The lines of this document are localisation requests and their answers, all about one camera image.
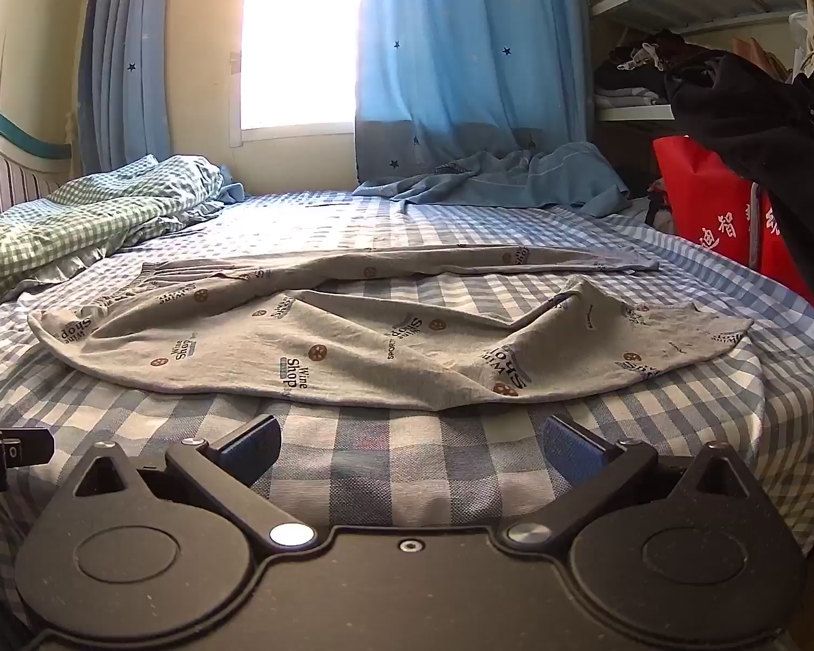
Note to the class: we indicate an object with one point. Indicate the striped headboard with teal trim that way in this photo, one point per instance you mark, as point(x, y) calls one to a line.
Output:
point(7, 176)

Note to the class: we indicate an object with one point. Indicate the blue checked bed sheet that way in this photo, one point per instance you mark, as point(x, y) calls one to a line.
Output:
point(407, 441)

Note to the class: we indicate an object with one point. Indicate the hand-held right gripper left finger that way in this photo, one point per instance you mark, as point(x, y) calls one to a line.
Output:
point(251, 449)

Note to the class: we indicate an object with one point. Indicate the grey printed pants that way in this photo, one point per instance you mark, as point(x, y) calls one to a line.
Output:
point(380, 346)

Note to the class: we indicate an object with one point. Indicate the blue star curtain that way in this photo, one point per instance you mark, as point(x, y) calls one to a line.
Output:
point(461, 47)

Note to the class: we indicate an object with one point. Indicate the red bag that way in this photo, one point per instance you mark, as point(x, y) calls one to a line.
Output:
point(699, 196)

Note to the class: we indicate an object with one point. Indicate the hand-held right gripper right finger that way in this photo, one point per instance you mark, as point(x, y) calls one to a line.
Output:
point(570, 451)

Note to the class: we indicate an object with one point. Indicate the small light blue cloth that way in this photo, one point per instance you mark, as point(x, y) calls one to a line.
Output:
point(229, 190)

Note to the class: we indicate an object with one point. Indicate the grey-blue crumpled cloth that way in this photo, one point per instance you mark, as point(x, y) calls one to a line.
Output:
point(515, 176)

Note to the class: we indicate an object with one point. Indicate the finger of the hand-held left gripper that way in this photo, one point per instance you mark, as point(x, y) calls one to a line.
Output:
point(13, 447)

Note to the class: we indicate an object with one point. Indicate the green checked quilt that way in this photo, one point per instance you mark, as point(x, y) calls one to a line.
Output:
point(74, 217)

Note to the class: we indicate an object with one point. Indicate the bright window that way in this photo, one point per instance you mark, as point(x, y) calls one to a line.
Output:
point(298, 47)

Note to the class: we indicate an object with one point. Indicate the grey-blue star curtain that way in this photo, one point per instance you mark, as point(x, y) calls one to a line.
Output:
point(125, 47)

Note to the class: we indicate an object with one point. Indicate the dark cloth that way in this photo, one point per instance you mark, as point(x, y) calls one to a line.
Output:
point(753, 115)

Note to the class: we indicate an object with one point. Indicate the pile of dark clothes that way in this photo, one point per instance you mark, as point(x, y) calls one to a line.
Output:
point(624, 81)

